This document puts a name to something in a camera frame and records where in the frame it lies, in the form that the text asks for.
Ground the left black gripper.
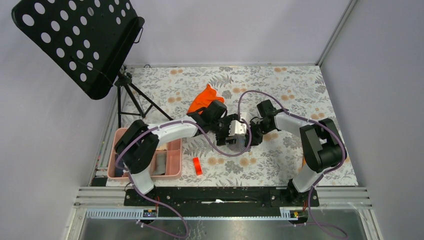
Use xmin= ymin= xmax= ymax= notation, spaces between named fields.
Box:
xmin=210 ymin=115 xmax=238 ymax=146

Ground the orange underwear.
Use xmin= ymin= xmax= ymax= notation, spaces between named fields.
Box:
xmin=187 ymin=84 xmax=225 ymax=114

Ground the grey striped underwear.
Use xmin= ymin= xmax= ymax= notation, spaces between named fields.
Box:
xmin=226 ymin=137 xmax=250 ymax=153

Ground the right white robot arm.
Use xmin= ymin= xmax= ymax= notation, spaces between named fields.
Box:
xmin=246 ymin=100 xmax=347 ymax=206

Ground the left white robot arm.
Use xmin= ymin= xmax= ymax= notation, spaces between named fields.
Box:
xmin=114 ymin=100 xmax=252 ymax=206

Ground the pink divided storage tray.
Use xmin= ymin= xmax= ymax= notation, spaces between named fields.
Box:
xmin=107 ymin=127 xmax=182 ymax=182

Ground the small red block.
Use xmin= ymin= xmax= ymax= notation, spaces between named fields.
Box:
xmin=192 ymin=157 xmax=203 ymax=176

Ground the floral tablecloth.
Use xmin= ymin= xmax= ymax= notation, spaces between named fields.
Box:
xmin=105 ymin=65 xmax=359 ymax=188

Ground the grey rolled cloth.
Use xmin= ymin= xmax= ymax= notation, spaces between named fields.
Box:
xmin=152 ymin=152 xmax=167 ymax=176

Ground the blue rolled cloth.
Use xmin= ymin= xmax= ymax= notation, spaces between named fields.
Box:
xmin=114 ymin=160 xmax=125 ymax=178

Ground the black perforated music stand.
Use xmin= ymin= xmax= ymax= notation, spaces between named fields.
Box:
xmin=10 ymin=0 xmax=174 ymax=128

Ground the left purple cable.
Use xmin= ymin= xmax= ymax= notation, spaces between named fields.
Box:
xmin=114 ymin=119 xmax=253 ymax=240

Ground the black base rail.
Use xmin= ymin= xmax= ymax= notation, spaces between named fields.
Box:
xmin=124 ymin=186 xmax=320 ymax=218

